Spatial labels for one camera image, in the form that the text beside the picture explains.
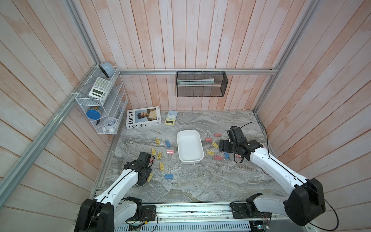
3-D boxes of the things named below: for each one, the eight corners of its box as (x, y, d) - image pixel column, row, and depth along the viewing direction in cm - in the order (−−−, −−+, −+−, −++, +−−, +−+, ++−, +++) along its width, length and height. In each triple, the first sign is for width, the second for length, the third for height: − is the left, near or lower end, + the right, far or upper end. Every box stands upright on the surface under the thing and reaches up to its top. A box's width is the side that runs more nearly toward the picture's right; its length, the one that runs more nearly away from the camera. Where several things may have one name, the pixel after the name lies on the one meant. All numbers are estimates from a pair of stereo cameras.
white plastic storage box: (176, 165, 93) (176, 160, 88) (177, 134, 108) (177, 129, 103) (203, 165, 93) (205, 160, 88) (200, 134, 108) (201, 129, 103)
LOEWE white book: (126, 129, 111) (124, 126, 107) (127, 113, 122) (126, 109, 118) (161, 124, 114) (161, 121, 111) (159, 109, 125) (159, 105, 122)
